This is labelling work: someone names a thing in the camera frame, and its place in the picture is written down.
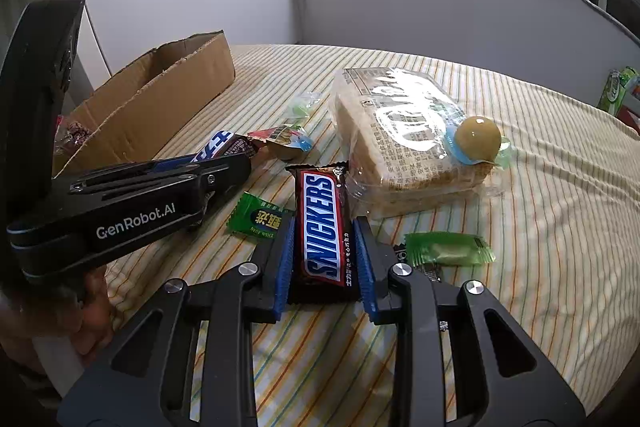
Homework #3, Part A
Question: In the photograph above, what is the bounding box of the brown Snickers bar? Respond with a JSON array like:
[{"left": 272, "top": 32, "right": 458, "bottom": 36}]
[{"left": 288, "top": 161, "right": 360, "bottom": 306}]

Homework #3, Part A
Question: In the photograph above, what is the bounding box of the dark green candy packet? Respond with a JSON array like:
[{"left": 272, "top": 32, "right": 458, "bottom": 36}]
[{"left": 228, "top": 192, "right": 294, "bottom": 239}]

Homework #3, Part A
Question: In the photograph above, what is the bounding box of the colourful jelly snack packet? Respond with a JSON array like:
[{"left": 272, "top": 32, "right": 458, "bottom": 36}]
[{"left": 247, "top": 92, "right": 320, "bottom": 162}]

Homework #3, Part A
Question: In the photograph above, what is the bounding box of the jelly cup with blue lid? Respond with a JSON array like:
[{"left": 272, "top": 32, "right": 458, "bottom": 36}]
[{"left": 444, "top": 116, "right": 513, "bottom": 169}]

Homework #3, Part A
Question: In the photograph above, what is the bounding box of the black patterned candy packet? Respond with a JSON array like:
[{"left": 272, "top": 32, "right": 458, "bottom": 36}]
[{"left": 393, "top": 244, "right": 442, "bottom": 282}]

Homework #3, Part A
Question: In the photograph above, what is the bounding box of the red clear snack packet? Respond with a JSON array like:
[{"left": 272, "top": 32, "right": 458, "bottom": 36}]
[{"left": 53, "top": 116, "right": 92, "bottom": 156}]

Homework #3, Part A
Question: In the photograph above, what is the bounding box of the person's left hand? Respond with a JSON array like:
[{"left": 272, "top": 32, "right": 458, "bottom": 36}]
[{"left": 1, "top": 265, "right": 114, "bottom": 373}]

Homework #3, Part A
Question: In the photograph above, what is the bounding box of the light green candy packet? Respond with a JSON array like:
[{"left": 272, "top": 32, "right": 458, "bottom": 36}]
[{"left": 405, "top": 231, "right": 496, "bottom": 267}]

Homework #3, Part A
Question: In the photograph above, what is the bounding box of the cardboard box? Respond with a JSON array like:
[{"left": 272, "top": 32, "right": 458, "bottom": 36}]
[{"left": 52, "top": 31, "right": 235, "bottom": 176}]

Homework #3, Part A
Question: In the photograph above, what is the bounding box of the clear bag of bread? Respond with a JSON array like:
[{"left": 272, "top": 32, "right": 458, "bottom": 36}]
[{"left": 332, "top": 67, "right": 509, "bottom": 218}]

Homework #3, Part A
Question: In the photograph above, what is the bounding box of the green white carton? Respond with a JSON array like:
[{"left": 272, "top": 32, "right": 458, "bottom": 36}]
[{"left": 597, "top": 67, "right": 639, "bottom": 116}]

